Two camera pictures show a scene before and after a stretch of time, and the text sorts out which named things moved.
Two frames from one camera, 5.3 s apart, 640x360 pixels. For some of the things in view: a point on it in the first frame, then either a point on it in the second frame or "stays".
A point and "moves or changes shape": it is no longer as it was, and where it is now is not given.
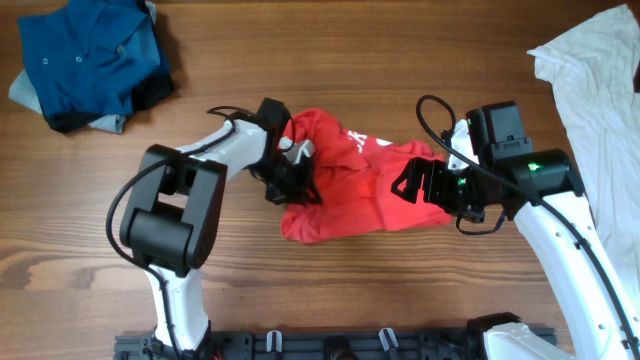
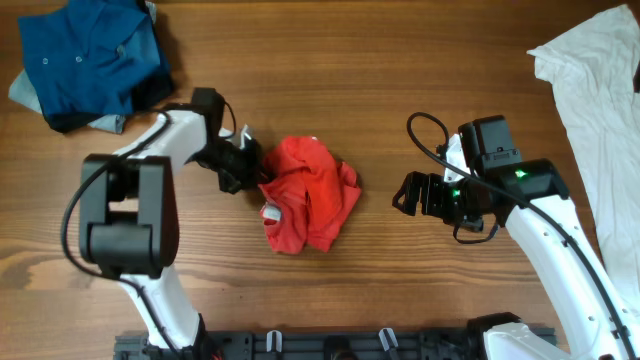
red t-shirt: [355, 174] moves or changes shape
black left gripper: [298, 188] -> [253, 172]
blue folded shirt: [85, 59] stays
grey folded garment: [23, 93] stays
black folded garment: [151, 95] stays
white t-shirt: [591, 71] stays
